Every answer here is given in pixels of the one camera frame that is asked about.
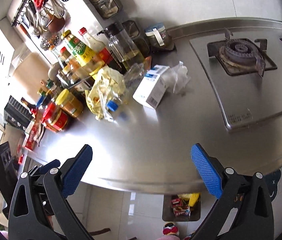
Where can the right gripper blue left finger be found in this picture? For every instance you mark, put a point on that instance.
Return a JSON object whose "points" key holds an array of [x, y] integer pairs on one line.
{"points": [[39, 208]]}

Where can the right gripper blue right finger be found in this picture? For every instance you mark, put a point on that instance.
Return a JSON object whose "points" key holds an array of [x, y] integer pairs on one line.
{"points": [[242, 209]]}

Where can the yellow paper bag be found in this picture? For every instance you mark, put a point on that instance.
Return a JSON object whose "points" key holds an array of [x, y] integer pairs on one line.
{"points": [[106, 79]]}

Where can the crushed clear plastic bottle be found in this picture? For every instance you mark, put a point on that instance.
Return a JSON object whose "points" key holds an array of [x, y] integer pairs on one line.
{"points": [[131, 80]]}

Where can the white blue medicine box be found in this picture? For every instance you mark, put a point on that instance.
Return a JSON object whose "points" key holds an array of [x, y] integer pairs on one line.
{"points": [[152, 87]]}

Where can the clear plastic bag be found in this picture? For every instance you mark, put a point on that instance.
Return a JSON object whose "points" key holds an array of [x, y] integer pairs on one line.
{"points": [[176, 78]]}

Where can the yellow foam fruit net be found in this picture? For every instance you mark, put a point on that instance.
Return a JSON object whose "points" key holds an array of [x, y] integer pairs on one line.
{"points": [[190, 199]]}

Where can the red snack wrapper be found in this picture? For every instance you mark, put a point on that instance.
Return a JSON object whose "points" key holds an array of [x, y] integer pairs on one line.
{"points": [[179, 208]]}

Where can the grey trash bin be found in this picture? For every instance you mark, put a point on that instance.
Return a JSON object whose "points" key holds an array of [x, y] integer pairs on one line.
{"points": [[168, 215]]}

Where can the red cardboard box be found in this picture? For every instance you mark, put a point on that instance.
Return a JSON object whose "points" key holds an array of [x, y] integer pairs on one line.
{"points": [[32, 134]]}

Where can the black cat floor mat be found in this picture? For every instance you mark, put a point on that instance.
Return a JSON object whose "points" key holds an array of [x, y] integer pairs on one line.
{"points": [[272, 181]]}

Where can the black toaster oven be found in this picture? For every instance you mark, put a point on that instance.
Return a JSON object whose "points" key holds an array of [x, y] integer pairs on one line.
{"points": [[16, 114]]}

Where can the right patterned slipper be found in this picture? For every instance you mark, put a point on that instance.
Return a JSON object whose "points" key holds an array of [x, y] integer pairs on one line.
{"points": [[188, 237]]}

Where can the patterned slipper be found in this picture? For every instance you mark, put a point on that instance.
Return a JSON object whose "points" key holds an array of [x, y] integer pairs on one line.
{"points": [[188, 237], [170, 228]]}

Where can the red lid chili jar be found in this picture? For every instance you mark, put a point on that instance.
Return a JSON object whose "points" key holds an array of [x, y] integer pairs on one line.
{"points": [[55, 118]]}

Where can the left patterned slipper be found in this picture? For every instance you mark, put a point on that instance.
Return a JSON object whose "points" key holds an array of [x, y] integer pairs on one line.
{"points": [[170, 228]]}

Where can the yellow lid sauce jar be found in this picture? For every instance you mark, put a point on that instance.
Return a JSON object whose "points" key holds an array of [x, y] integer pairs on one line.
{"points": [[69, 103]]}

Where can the beige cutting board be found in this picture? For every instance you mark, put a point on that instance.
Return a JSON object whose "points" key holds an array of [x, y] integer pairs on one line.
{"points": [[31, 70]]}

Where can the steel slotted skimmer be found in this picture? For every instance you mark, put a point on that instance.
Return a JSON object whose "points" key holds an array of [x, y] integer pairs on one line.
{"points": [[49, 39]]}

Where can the large yellow label vinegar bottle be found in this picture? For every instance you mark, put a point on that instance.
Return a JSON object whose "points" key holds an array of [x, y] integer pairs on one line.
{"points": [[87, 57]]}

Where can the steel gas cooktop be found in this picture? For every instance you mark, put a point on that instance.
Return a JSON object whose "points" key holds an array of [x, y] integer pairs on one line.
{"points": [[245, 99]]}

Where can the dark ladle spoon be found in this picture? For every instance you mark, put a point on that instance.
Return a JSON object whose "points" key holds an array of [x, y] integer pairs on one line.
{"points": [[55, 24]]}

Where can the red cap sauce bottle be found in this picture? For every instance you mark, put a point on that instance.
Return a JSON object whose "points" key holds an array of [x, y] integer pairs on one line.
{"points": [[101, 50]]}

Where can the left gas stove burner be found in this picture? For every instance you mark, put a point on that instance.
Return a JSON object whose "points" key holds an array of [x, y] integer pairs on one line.
{"points": [[241, 56]]}

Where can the glass oil dispenser black lid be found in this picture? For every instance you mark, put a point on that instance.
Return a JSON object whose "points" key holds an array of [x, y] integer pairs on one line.
{"points": [[122, 45]]}

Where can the blue lid glass jar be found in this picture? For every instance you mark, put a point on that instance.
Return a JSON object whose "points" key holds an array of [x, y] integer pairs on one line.
{"points": [[156, 35]]}

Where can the black wire bottle rack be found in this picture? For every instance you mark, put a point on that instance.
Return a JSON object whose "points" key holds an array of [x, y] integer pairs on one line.
{"points": [[82, 85]]}

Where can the black utensil hanging rail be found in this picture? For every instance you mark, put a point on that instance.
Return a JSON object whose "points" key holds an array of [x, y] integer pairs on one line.
{"points": [[25, 2]]}

